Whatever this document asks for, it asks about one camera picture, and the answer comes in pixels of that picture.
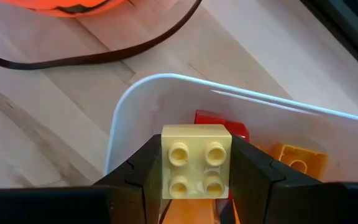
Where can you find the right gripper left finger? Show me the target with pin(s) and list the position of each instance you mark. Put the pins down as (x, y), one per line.
(129, 193)

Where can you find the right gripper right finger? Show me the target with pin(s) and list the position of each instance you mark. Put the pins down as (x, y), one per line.
(275, 193)

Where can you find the yellow four-stud toy brick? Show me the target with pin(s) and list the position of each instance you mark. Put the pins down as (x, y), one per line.
(196, 161)

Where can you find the red stepped toy brick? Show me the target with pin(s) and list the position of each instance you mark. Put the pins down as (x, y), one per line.
(228, 124)

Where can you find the white plastic basket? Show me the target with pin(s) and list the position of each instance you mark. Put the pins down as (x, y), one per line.
(291, 130)

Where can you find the orange pumpkin bucket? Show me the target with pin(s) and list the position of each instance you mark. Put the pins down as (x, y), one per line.
(73, 7)

